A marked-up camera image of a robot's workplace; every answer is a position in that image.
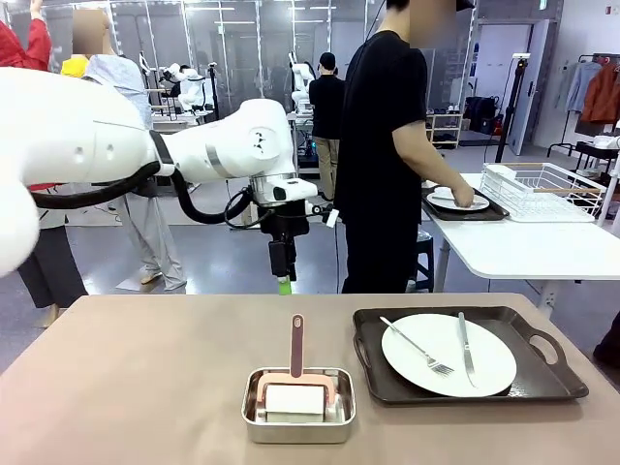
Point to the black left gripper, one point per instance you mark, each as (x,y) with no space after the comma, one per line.
(283,257)

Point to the large white plate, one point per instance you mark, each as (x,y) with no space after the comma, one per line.
(494,358)

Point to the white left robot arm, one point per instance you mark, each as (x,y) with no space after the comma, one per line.
(72,135)

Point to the person's right forearm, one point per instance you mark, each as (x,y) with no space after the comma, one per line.
(426,164)

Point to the person's right hand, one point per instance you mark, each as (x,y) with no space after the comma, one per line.
(464,197)

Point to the person in grey trousers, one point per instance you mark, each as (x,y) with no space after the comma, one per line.
(160,242)

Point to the small metal tray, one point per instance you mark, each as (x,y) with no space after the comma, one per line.
(295,431)

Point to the person in black clothes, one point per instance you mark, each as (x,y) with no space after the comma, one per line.
(373,145)

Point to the silver fork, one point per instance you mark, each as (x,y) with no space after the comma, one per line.
(438,366)

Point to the person with black cap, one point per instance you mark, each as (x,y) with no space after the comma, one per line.
(327,106)

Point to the silver table knife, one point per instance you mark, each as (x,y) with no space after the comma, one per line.
(463,334)

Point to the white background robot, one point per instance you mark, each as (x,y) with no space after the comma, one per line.
(302,77)
(191,87)

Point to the white shoe shelf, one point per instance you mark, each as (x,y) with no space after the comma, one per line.
(443,128)

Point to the white table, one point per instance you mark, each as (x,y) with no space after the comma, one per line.
(533,252)

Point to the black bag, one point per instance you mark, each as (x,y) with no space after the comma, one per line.
(480,114)

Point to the black clothes rack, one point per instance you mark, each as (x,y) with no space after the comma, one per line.
(562,140)

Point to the person in red top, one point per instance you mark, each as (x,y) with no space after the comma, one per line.
(39,43)

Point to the light blue shirt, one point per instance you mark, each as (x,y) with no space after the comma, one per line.
(576,84)

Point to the orange jacket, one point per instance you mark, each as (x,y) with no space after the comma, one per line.
(603,94)

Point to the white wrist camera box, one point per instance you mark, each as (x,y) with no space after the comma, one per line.
(331,218)

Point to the black camera tripod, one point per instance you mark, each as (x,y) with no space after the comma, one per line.
(519,87)

